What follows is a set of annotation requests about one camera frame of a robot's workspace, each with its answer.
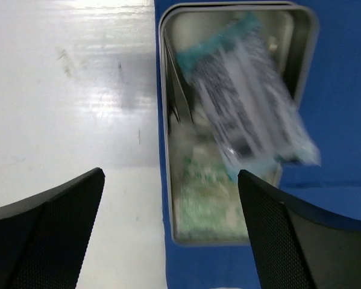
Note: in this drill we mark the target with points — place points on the blue surgical cloth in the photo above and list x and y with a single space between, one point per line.
331 110

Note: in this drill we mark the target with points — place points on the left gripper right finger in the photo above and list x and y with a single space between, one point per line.
297 244

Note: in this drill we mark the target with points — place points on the metal scissors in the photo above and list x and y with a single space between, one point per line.
182 99

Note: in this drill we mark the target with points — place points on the white teal gauze packet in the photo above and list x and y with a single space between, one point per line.
255 122

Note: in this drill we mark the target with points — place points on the green printed glove packet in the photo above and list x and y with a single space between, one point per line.
206 202

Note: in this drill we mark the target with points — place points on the metal instrument tray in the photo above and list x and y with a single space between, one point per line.
289 31

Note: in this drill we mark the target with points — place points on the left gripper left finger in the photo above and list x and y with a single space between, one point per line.
44 238

